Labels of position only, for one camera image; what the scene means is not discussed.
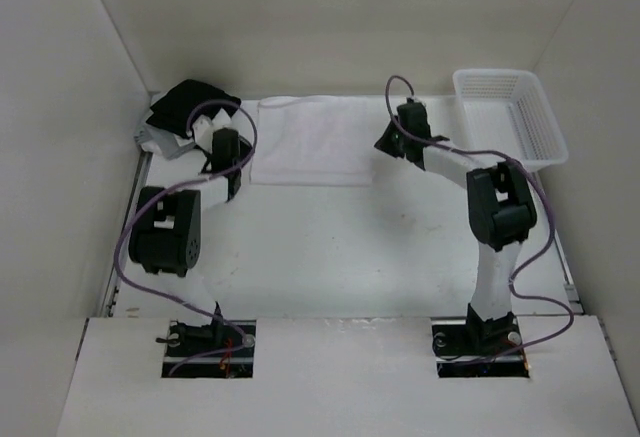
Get right aluminium table rail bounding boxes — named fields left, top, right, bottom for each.
left=516, top=189, right=584, bottom=315

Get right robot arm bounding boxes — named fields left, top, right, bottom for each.
left=374, top=98, right=537, bottom=360

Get white plastic mesh basket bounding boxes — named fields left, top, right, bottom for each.
left=452, top=69, right=569, bottom=172

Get left aluminium table rail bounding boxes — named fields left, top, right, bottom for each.
left=97, top=151, right=151, bottom=318

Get aluminium table rail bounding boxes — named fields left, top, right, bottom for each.
left=97, top=151, right=151, bottom=318
left=516, top=189, right=584, bottom=315

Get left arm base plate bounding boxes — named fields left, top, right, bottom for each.
left=155, top=320, right=255, bottom=380

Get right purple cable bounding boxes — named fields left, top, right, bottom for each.
left=383, top=74, right=574, bottom=358

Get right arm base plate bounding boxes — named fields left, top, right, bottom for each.
left=431, top=317, right=529, bottom=379

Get purple cable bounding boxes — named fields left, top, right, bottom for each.
left=110, top=96, right=259, bottom=377
left=383, top=74, right=574, bottom=358

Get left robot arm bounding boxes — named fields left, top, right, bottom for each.
left=114, top=128, right=255, bottom=279

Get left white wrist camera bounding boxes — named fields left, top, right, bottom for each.
left=191, top=115, right=221, bottom=147

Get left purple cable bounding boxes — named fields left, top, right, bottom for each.
left=110, top=96, right=259, bottom=377

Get white folded tank top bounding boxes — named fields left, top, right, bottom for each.
left=143, top=109, right=231, bottom=145

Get white tank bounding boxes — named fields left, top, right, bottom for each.
left=143, top=109, right=231, bottom=145
left=250, top=96, right=378, bottom=187

